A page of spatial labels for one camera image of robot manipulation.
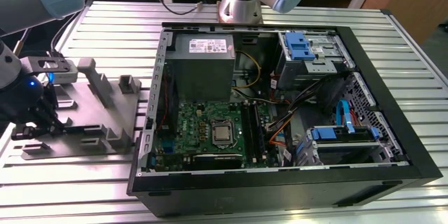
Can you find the grey power supply unit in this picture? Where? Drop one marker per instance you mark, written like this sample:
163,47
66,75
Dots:
203,77

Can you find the green motherboard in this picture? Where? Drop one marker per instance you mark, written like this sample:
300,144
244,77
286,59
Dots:
188,129

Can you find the black PC case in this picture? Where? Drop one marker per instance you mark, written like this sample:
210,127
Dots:
280,187

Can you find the blue carrier with disk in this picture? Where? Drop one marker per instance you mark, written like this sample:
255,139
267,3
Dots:
326,133

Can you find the black graphics card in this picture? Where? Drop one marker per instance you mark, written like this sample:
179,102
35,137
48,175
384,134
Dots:
216,159

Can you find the black RAM slot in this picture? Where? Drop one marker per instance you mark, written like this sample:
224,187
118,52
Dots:
247,129

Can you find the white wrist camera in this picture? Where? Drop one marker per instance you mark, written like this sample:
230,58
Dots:
68,74

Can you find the metal drive cage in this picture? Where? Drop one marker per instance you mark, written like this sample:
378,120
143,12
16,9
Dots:
322,66

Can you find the tall blue disk carrier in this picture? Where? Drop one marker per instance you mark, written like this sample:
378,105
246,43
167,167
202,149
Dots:
298,48

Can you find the grey parts rack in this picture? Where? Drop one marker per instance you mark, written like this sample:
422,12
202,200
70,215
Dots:
95,108

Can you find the CPU socket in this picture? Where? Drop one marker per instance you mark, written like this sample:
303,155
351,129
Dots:
224,122

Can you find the silver CPU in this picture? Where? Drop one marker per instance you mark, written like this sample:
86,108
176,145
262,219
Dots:
223,133

